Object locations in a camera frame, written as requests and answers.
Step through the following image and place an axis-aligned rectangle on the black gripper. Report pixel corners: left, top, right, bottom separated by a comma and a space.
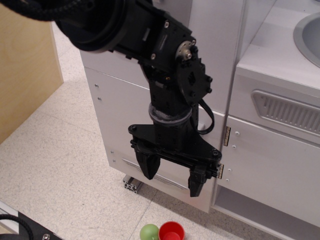
128, 119, 222, 198

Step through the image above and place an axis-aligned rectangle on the white low fridge door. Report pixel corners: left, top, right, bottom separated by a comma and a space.
83, 66, 228, 214

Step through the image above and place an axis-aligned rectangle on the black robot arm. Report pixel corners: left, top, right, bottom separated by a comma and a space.
2, 0, 222, 197

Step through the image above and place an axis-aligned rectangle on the aluminium extrusion bar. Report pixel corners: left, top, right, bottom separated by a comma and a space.
122, 175, 143, 194

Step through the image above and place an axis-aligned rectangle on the lower brass hinge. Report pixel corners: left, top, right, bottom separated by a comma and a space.
217, 163, 224, 179

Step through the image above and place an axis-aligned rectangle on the brass hinge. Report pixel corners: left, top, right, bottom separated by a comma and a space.
223, 126, 231, 147
217, 163, 224, 179

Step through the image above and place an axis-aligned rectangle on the red toy cup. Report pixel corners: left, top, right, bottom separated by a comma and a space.
158, 221, 186, 240

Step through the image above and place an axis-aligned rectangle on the green toy ball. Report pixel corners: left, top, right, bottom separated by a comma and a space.
139, 223, 159, 240

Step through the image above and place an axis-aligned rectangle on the upper brass hinge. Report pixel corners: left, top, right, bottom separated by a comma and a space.
223, 126, 231, 147

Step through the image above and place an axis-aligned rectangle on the white oven door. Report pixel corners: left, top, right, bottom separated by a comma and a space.
218, 117, 320, 226

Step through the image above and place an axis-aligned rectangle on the grey oven vent panel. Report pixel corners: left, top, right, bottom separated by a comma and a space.
251, 89, 320, 136

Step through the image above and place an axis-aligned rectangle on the white toy kitchen cabinet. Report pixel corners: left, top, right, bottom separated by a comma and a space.
81, 0, 320, 240

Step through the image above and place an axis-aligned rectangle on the wooden board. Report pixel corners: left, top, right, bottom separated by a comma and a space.
0, 6, 64, 142

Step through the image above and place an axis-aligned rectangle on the grey toy sink basin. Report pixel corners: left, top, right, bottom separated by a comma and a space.
293, 12, 320, 68

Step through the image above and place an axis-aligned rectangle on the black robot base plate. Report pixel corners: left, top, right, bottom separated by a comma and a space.
18, 212, 63, 240

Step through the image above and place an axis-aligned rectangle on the black braided cable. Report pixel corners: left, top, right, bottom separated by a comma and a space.
0, 213, 35, 240

